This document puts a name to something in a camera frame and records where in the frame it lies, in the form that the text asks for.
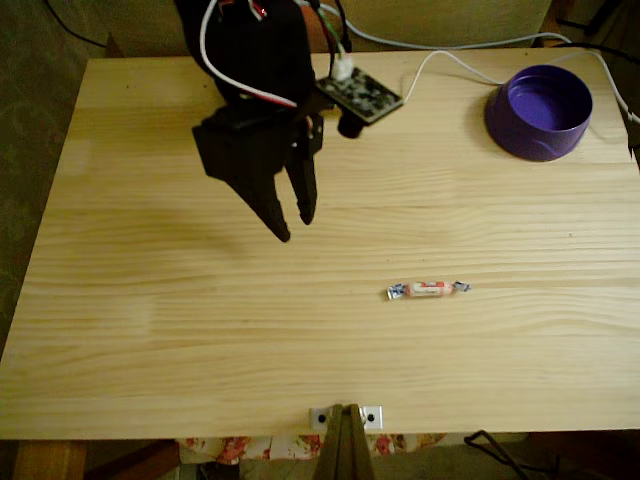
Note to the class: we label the metal bracket with screws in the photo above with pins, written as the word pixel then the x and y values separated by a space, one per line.
pixel 314 424

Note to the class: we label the wooden table leg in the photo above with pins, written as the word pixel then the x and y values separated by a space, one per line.
pixel 50 462

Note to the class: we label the white candy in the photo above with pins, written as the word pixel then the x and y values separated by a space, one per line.
pixel 427 289

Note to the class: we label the pale sofa cushion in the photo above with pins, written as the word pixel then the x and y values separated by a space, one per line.
pixel 450 20

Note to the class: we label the floral cloth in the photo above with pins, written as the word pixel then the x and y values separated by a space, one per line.
pixel 225 447

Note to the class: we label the camera circuit board with lens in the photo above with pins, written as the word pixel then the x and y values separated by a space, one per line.
pixel 365 95

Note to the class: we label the purple plastic bowl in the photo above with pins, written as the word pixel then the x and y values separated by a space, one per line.
pixel 530 145

